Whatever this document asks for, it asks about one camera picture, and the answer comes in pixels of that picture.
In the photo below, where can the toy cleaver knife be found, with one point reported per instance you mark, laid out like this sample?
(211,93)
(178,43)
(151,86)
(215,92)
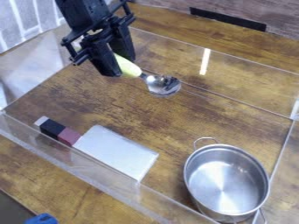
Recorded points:
(103,144)

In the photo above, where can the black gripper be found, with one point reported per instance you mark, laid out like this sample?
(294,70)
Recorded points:
(99,33)

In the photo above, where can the stainless steel pot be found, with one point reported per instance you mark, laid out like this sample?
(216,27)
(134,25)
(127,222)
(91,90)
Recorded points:
(226,180)

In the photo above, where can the blue object at bottom edge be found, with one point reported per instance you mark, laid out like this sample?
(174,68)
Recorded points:
(43,218)

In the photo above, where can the black strip on table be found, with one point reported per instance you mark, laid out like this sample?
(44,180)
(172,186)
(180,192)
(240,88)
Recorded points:
(228,19)

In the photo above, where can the spoon with yellow-green handle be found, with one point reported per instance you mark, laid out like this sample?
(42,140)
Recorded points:
(162,85)

